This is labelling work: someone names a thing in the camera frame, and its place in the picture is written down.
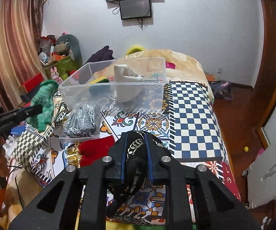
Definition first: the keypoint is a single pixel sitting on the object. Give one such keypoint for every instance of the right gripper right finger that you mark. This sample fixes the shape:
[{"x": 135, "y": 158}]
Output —
[{"x": 155, "y": 150}]

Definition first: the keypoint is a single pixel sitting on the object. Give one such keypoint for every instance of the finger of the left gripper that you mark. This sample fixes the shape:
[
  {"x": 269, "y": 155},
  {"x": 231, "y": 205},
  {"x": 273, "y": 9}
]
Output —
[{"x": 14, "y": 117}]

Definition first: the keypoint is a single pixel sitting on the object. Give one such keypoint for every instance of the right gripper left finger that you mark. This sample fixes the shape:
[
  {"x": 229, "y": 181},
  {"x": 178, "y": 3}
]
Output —
[{"x": 115, "y": 173}]

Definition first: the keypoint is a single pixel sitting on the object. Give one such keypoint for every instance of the red cloth gold trim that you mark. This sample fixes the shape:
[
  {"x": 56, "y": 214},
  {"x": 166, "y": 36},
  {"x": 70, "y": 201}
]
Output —
[{"x": 85, "y": 153}]

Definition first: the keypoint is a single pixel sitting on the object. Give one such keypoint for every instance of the bagged grey knit item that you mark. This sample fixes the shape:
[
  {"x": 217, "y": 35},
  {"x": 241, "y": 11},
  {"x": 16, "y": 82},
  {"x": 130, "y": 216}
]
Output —
[{"x": 82, "y": 123}]

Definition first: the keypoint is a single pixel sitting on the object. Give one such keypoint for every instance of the green knit cloth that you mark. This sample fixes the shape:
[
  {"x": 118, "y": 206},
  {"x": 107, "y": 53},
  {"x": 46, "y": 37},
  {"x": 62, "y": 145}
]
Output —
[{"x": 43, "y": 97}]

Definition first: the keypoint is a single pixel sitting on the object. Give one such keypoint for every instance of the yellow green sponge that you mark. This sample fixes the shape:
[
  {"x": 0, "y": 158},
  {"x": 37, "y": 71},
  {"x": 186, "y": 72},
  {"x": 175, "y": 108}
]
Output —
[{"x": 99, "y": 85}]

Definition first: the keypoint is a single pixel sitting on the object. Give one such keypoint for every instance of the white sock gold lettering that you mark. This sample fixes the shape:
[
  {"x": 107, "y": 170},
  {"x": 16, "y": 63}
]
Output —
[{"x": 128, "y": 83}]

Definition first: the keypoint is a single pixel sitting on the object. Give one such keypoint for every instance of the person's left hand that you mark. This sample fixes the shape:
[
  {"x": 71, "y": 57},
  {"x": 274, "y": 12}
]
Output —
[{"x": 4, "y": 170}]

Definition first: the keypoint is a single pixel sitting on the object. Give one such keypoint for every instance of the patterned patchwork bedspread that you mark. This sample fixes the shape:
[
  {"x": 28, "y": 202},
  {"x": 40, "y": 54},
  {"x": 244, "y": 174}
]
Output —
[{"x": 187, "y": 127}]

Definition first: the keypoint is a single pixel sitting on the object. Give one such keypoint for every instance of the red gift box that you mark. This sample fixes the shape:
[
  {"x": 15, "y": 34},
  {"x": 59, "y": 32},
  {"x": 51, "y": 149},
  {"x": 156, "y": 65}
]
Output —
[{"x": 30, "y": 84}]

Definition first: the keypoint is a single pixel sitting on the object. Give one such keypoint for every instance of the clear plastic storage box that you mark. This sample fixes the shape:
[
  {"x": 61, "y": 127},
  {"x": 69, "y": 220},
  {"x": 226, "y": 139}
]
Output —
[{"x": 153, "y": 71}]

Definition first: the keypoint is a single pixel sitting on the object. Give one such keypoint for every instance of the pink bunny toy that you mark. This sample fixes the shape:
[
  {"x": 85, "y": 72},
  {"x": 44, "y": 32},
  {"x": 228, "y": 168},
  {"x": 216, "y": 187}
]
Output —
[{"x": 55, "y": 75}]

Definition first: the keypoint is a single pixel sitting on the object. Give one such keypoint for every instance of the green cardboard box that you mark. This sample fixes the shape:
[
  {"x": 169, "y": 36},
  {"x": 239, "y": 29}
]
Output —
[{"x": 64, "y": 66}]

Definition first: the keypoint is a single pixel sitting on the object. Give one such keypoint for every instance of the clothes pile on floor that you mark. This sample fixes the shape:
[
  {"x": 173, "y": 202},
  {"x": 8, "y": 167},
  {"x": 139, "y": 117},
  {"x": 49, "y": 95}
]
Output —
[{"x": 221, "y": 89}]

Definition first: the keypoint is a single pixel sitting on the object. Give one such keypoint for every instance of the dark purple garment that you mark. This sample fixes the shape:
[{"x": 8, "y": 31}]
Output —
[{"x": 103, "y": 54}]

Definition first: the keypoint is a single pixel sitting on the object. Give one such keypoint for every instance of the yellow round cushion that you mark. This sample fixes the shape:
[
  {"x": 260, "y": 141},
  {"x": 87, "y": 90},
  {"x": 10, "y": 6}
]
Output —
[{"x": 134, "y": 49}]

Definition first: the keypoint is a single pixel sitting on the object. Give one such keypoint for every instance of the grey plush toy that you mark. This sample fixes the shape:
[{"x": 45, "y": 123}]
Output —
[{"x": 68, "y": 44}]

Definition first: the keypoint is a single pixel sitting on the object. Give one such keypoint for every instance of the white cabinet door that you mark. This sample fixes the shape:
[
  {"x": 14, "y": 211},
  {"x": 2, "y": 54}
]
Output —
[{"x": 261, "y": 178}]

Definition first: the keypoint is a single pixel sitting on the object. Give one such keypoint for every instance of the wooden door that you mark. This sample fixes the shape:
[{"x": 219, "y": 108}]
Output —
[{"x": 265, "y": 87}]

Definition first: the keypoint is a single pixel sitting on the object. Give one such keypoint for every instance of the small wall monitor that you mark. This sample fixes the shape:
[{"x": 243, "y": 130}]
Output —
[{"x": 135, "y": 9}]

